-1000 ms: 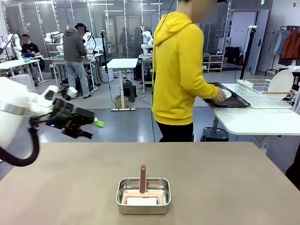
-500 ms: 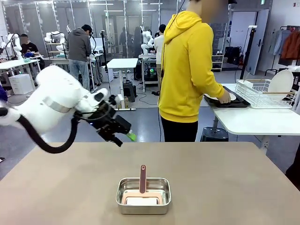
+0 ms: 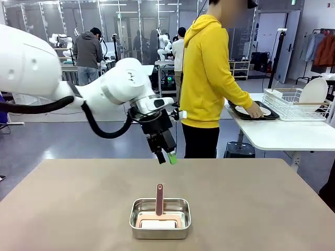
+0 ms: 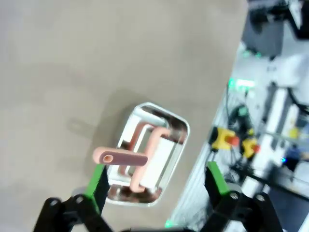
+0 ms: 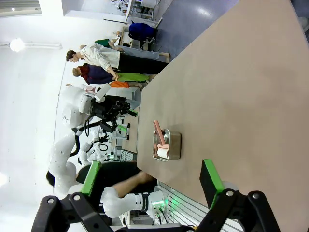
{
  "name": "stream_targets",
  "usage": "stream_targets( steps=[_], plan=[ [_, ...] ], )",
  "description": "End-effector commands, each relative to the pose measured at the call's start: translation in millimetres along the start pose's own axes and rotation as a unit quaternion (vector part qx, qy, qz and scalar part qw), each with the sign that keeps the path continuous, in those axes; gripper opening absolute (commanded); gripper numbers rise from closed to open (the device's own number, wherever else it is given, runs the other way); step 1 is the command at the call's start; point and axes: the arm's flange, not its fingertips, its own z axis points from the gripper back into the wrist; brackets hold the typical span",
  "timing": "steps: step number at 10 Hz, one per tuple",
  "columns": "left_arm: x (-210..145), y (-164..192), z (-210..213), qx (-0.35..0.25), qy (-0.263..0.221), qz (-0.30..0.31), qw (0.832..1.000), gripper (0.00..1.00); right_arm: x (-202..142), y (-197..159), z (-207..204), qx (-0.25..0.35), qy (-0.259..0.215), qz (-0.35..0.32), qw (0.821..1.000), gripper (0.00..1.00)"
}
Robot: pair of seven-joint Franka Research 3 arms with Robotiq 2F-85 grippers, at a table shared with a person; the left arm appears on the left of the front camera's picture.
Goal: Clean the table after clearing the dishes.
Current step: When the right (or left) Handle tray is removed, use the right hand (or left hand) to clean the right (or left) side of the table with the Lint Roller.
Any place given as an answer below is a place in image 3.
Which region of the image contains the black bags pile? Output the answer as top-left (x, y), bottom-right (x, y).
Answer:
top-left (251, 51), bottom-right (270, 73)

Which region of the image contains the low shoe shelf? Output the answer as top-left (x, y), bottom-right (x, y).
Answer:
top-left (229, 60), bottom-right (251, 81)

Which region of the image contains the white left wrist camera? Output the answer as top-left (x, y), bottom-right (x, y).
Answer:
top-left (171, 109), bottom-right (188, 121)

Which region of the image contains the metal table with computer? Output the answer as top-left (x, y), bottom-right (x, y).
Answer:
top-left (154, 60), bottom-right (182, 98)

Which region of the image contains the black tripod stand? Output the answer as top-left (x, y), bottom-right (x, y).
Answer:
top-left (268, 28), bottom-right (288, 89)

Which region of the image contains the person's right forearm yellow sleeve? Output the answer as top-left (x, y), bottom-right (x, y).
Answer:
top-left (224, 87), bottom-right (254, 111)

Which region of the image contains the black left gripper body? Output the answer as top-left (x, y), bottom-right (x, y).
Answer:
top-left (141, 109), bottom-right (176, 154)

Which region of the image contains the dark brown serving tray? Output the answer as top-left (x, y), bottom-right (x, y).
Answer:
top-left (228, 100), bottom-right (280, 121)

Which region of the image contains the black plastic stool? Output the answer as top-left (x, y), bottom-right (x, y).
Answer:
top-left (224, 141), bottom-right (256, 159)

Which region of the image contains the light blue hanging shirt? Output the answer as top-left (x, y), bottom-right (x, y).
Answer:
top-left (305, 32), bottom-right (325, 62)

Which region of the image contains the black hose of left arm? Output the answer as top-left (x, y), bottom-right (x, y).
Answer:
top-left (0, 95), bottom-right (137, 140)

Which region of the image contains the person in grey hoodie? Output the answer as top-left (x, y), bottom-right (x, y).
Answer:
top-left (73, 27), bottom-right (104, 86)

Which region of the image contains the white side table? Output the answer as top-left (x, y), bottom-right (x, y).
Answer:
top-left (225, 93), bottom-right (335, 168)

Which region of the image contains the orange jacket on rack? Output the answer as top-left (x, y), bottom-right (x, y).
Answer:
top-left (313, 33), bottom-right (335, 67)

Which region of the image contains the person's right hand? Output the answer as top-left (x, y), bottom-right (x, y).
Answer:
top-left (247, 101), bottom-right (265, 119)

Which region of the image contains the rectangular stainless steel container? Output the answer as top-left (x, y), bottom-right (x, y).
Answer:
top-left (129, 198), bottom-right (192, 240)

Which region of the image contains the white wire dish rack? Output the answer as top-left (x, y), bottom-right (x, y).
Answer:
top-left (262, 88), bottom-right (331, 122)

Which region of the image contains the white robot on desk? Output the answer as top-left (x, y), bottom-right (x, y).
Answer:
top-left (49, 33), bottom-right (74, 59)

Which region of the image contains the person in white shirt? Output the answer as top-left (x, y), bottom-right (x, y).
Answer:
top-left (171, 27), bottom-right (187, 103)

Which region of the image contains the person in yellow hoodie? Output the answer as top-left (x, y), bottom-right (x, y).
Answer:
top-left (179, 0), bottom-right (265, 159)

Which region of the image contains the pink lint roller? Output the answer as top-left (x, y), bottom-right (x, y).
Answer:
top-left (137, 184), bottom-right (183, 230)

